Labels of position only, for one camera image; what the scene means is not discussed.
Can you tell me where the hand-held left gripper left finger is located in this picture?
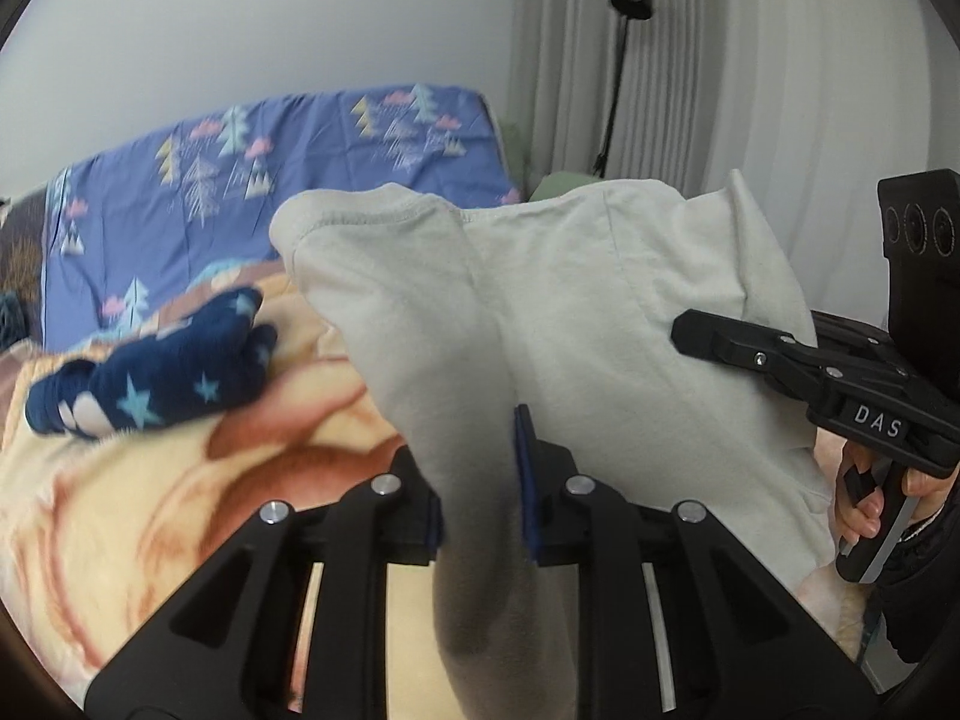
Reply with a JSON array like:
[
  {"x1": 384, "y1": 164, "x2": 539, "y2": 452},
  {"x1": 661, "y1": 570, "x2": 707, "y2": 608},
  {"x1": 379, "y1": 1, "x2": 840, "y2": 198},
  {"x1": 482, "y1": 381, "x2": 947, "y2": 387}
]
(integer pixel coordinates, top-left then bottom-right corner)
[{"x1": 84, "y1": 446, "x2": 445, "y2": 720}]

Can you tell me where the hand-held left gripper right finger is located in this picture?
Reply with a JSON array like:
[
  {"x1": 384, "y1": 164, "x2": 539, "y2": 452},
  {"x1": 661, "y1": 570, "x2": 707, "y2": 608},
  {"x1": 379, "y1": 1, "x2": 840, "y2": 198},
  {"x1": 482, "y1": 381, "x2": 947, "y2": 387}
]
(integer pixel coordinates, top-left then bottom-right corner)
[{"x1": 512, "y1": 403, "x2": 877, "y2": 720}]

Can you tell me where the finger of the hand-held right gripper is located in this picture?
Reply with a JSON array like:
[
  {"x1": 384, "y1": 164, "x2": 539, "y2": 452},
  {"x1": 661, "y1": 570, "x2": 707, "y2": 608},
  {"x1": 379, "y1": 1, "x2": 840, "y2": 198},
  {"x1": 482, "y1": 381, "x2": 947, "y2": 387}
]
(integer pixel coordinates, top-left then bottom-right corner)
[{"x1": 671, "y1": 309, "x2": 827, "y2": 407}]

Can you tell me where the beige t-shirt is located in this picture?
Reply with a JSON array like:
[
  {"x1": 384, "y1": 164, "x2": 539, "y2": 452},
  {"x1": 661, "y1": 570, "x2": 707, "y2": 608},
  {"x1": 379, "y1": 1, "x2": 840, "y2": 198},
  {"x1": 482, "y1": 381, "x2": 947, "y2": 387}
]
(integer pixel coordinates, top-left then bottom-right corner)
[{"x1": 268, "y1": 169, "x2": 837, "y2": 720}]

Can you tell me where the person's right forearm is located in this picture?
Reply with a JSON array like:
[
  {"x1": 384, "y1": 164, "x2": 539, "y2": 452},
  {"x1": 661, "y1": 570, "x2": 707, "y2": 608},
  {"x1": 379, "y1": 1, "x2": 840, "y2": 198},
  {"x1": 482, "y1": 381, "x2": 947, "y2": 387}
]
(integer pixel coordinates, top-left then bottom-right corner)
[{"x1": 862, "y1": 480, "x2": 960, "y2": 665}]

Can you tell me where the person's right hand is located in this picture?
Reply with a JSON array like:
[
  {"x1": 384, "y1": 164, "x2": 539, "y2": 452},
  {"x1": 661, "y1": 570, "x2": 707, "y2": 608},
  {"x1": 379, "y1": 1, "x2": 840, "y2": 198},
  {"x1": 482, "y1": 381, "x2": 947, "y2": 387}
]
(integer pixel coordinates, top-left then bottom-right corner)
[{"x1": 831, "y1": 439, "x2": 959, "y2": 557}]

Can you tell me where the green pillow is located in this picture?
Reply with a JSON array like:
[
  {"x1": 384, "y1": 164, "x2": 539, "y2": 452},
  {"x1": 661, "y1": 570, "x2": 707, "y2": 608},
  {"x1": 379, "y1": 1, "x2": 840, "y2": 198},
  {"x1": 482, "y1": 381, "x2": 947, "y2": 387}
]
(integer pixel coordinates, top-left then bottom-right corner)
[{"x1": 499, "y1": 120, "x2": 601, "y2": 203}]

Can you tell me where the white curtain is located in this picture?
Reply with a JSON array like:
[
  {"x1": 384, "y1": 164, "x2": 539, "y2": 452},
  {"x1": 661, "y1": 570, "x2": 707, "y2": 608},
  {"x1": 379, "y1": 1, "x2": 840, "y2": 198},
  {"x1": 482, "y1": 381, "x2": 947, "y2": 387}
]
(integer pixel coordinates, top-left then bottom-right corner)
[{"x1": 510, "y1": 0, "x2": 960, "y2": 196}]

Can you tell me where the orange and yellow fleece blanket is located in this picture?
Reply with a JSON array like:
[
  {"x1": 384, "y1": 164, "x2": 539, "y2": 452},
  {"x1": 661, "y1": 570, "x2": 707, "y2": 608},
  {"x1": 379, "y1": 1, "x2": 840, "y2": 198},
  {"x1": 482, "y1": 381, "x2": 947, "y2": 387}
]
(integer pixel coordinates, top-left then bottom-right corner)
[{"x1": 0, "y1": 262, "x2": 871, "y2": 720}]

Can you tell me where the navy star-print plush garment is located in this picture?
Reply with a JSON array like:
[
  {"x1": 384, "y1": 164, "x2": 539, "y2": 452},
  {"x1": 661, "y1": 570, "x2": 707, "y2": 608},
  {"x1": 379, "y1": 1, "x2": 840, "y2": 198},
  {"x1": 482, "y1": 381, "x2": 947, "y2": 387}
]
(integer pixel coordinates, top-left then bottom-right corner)
[{"x1": 24, "y1": 286, "x2": 278, "y2": 442}]

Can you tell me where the blue tree-print pillow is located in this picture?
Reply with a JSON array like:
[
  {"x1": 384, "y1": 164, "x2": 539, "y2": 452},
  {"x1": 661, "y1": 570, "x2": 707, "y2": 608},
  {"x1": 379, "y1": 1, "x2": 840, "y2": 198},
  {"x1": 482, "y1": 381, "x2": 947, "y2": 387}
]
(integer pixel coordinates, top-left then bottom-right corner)
[{"x1": 37, "y1": 82, "x2": 526, "y2": 346}]

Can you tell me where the grey-blue fuzzy cloth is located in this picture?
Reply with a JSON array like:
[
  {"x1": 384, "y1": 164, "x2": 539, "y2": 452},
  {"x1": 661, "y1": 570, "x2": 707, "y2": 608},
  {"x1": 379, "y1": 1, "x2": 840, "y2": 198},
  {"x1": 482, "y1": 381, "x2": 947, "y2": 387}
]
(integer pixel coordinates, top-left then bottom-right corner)
[{"x1": 0, "y1": 292, "x2": 32, "y2": 352}]

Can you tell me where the dark gold-tree print cloth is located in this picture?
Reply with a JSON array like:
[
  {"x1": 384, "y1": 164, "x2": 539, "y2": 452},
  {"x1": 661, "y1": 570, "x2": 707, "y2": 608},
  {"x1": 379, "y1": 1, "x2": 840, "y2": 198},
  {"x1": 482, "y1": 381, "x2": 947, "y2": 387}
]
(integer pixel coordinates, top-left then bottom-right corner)
[{"x1": 0, "y1": 191, "x2": 57, "y2": 301}]

